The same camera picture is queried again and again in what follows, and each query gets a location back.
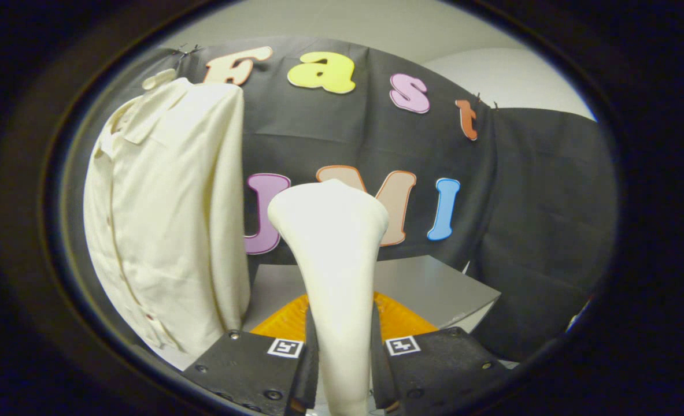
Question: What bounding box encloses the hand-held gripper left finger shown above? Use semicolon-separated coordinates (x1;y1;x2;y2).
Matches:
181;294;319;416

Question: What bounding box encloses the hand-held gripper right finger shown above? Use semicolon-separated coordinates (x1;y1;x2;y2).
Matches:
371;292;513;414

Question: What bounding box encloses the white garment steamer head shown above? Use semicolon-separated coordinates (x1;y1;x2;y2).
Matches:
267;179;390;416

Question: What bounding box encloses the cream button-up shirt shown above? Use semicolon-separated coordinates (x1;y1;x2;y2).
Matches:
83;77;252;354

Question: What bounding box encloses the beige cabinet with grey top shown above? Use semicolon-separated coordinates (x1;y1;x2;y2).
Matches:
242;254;502;367

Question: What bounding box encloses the white plastic hanger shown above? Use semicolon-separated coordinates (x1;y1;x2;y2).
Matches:
142;68;178;90

